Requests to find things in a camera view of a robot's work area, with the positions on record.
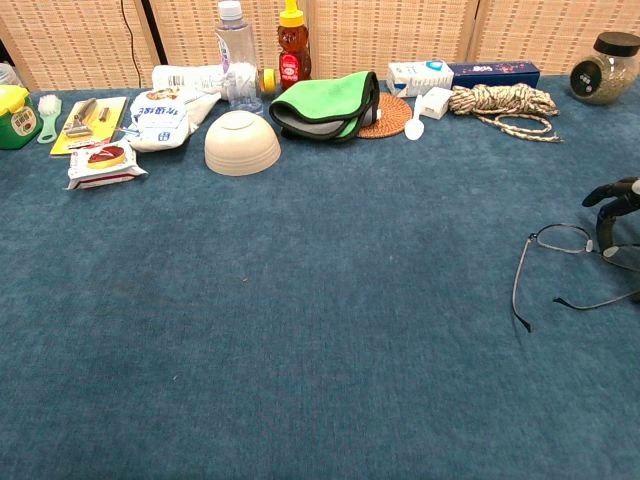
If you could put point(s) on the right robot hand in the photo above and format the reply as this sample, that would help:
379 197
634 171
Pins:
622 192

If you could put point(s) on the black wire-frame eyeglasses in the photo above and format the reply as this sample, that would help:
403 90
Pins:
590 246

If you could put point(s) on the glass jar black lid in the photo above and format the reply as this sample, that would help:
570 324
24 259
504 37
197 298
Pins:
600 75

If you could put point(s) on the long dark blue box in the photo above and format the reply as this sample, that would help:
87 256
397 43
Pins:
500 75

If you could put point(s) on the small white box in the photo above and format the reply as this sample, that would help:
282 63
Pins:
437 102

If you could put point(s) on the white plastic spoon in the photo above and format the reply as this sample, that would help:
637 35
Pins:
414 130

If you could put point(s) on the white and blue carton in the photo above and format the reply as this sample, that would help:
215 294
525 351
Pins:
415 77

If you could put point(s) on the round woven coaster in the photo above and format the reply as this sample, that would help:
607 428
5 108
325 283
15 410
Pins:
392 117

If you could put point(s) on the bamboo folding screen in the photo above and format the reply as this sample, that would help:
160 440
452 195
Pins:
400 30

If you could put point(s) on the green and grey cloth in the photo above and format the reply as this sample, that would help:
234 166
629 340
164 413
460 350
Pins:
325 95

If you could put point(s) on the blue table cloth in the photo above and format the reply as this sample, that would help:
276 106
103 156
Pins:
300 325

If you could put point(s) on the honey bear bottle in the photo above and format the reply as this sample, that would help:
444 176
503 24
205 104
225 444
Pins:
295 65

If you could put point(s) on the clear bottle yellow cap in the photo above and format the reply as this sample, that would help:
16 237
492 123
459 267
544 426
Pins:
267 80

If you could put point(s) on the beige upturned bowl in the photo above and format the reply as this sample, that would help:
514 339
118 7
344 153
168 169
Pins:
242 145

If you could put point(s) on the small clear glass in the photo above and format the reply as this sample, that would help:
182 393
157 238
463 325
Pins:
246 102

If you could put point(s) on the tall clear water bottle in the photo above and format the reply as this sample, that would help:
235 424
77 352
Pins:
235 45

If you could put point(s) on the white roll with barcode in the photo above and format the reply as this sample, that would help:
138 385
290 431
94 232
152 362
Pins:
190 77

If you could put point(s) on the white bag blue print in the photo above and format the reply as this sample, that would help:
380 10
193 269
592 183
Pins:
160 122

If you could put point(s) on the razor on yellow card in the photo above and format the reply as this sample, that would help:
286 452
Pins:
112 107

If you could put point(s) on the red cake snack packet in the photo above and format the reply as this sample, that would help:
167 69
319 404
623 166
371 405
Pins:
100 165

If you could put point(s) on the green container yellow lid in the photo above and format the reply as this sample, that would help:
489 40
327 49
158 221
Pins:
17 125

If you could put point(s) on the clear plastic container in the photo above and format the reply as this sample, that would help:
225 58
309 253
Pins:
7 75

